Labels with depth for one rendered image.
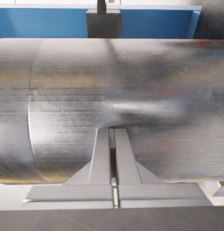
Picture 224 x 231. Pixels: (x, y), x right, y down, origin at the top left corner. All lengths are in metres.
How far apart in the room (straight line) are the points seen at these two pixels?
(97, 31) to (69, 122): 0.39
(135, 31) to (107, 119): 0.48
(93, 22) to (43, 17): 0.18
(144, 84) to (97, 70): 0.05
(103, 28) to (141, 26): 0.15
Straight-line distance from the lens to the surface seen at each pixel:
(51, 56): 0.19
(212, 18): 0.52
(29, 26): 0.65
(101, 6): 0.46
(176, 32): 0.65
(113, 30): 0.52
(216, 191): 0.64
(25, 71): 0.19
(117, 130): 0.15
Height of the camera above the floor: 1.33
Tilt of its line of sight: 2 degrees down
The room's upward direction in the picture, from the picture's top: 90 degrees counter-clockwise
